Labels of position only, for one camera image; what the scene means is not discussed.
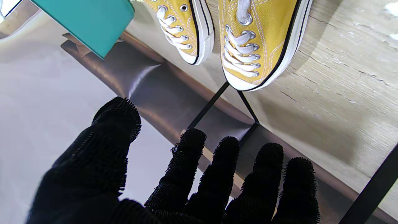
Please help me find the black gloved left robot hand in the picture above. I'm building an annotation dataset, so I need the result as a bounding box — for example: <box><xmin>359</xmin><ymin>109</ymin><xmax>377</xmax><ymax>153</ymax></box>
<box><xmin>26</xmin><ymin>96</ymin><xmax>321</xmax><ymax>224</ymax></box>

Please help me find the green plastic basin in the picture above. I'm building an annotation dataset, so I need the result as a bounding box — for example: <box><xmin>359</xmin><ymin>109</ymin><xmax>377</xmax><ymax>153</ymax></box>
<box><xmin>30</xmin><ymin>0</ymin><xmax>135</xmax><ymax>59</ymax></box>

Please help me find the yellow canvas sneaker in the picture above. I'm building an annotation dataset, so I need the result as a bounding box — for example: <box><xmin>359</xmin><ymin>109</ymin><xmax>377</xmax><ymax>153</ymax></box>
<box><xmin>218</xmin><ymin>0</ymin><xmax>313</xmax><ymax>91</ymax></box>
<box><xmin>141</xmin><ymin>0</ymin><xmax>215</xmax><ymax>66</ymax></box>

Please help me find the brown leather sofa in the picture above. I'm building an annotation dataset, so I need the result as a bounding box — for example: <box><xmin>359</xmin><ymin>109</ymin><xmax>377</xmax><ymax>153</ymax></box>
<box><xmin>61</xmin><ymin>31</ymin><xmax>398</xmax><ymax>224</ymax></box>

